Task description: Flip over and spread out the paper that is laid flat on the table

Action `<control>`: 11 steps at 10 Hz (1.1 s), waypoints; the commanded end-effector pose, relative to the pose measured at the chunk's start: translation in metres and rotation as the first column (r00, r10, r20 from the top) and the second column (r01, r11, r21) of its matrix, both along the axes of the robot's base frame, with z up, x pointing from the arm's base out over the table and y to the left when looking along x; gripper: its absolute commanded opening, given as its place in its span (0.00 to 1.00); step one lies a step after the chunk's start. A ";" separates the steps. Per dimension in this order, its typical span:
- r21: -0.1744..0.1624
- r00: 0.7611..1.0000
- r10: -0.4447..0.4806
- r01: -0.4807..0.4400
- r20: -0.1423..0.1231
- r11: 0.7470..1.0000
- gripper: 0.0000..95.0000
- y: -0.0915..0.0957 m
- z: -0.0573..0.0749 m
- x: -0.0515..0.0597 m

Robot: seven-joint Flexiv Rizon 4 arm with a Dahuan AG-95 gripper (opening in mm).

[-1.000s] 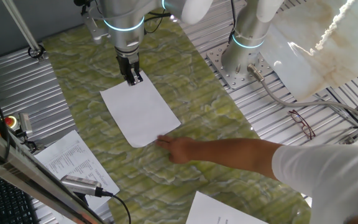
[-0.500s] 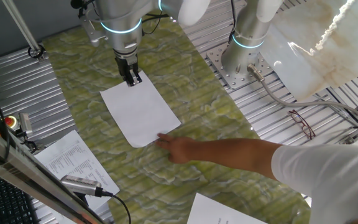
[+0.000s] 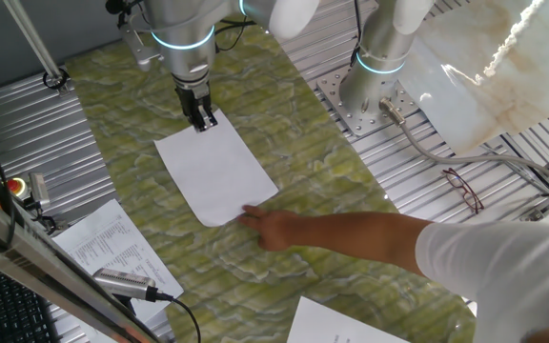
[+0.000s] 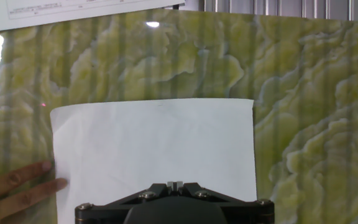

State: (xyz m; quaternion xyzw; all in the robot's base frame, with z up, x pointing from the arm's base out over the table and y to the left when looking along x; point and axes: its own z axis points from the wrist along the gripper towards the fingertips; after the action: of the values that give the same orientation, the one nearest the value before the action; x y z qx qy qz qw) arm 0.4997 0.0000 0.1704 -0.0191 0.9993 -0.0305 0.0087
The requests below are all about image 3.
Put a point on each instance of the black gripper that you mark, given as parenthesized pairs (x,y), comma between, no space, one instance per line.
(192,97)

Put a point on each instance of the green marble-pattern mat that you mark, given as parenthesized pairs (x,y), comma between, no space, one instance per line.
(312,190)

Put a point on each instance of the white form paper sheet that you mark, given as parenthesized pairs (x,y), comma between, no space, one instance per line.
(331,324)

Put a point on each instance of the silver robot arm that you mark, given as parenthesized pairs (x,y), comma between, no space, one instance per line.
(189,28)

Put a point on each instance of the person's hand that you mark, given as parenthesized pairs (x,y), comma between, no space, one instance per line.
(279,231)

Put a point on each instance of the white paper with printed list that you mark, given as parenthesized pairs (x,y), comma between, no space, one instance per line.
(112,238)

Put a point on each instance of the grey box device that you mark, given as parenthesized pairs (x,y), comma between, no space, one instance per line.
(40,189)

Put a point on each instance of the red emergency stop button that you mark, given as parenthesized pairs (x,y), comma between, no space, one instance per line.
(16,187)

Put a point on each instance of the red-framed eyeglasses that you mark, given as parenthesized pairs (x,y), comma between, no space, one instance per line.
(465,190)

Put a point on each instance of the black keyboard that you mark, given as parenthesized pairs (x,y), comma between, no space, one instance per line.
(7,309)

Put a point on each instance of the white marble-pattern sheet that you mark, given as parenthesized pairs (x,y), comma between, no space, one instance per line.
(517,71)

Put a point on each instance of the white shirt sleeve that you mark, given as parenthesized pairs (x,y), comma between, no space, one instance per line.
(508,276)

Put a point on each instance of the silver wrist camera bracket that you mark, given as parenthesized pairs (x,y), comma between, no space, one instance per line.
(138,45)

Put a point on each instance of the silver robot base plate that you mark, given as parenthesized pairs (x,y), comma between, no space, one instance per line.
(334,93)

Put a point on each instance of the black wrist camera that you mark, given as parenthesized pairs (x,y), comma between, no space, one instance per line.
(117,6)

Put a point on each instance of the silver depth camera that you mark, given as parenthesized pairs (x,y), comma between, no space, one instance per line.
(122,283)

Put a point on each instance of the aluminium camera support pole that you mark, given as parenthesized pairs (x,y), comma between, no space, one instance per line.
(31,38)

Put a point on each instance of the black mount clamp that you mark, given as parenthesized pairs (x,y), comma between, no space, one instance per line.
(41,219)

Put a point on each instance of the aluminium frame beam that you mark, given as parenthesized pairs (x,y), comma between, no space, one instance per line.
(41,257)

